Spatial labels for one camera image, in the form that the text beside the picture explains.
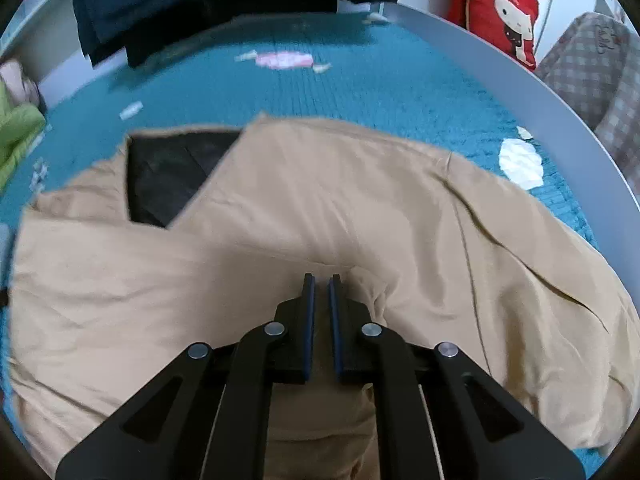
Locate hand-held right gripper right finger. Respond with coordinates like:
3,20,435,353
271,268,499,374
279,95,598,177
328,274,586,480

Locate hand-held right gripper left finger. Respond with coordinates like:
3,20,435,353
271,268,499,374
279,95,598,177
56,273,315,480

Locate tan padded jacket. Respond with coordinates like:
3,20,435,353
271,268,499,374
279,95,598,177
5,112,640,480

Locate dark blue hanging clothes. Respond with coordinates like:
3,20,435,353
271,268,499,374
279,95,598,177
62,0,403,68

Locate teal quilted blanket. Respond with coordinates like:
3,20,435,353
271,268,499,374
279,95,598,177
0,10,608,480

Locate red cartoon cushion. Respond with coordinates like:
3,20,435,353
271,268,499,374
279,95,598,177
444,0,541,72

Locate green cloth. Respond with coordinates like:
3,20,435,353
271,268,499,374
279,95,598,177
0,80,48,196

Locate checked grey cloth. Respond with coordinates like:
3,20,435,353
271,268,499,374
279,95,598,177
535,10,640,196

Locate pink cloth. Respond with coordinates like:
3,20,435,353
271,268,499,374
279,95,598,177
0,59,42,107

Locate grey bed frame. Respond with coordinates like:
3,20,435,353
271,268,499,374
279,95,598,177
340,0,633,221

